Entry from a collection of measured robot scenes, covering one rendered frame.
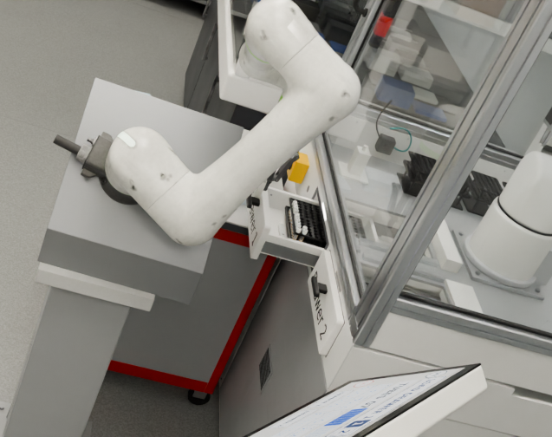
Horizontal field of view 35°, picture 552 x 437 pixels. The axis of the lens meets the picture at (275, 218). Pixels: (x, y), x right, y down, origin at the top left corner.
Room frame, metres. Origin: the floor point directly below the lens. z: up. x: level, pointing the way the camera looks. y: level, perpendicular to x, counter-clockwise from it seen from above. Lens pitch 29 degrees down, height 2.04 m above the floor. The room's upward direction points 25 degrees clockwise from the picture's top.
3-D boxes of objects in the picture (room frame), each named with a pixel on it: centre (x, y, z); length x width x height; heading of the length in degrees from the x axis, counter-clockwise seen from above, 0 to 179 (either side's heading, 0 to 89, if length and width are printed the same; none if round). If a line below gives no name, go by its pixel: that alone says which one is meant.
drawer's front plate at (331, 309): (1.80, -0.19, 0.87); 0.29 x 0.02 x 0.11; 17
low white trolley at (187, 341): (2.41, 0.30, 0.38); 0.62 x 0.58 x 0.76; 17
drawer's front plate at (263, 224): (2.06, 0.05, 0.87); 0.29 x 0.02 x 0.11; 17
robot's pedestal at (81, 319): (1.76, 0.35, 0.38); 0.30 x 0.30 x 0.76; 16
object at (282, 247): (2.12, -0.15, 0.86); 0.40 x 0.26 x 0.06; 107
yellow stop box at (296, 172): (2.41, 0.01, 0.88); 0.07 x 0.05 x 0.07; 17
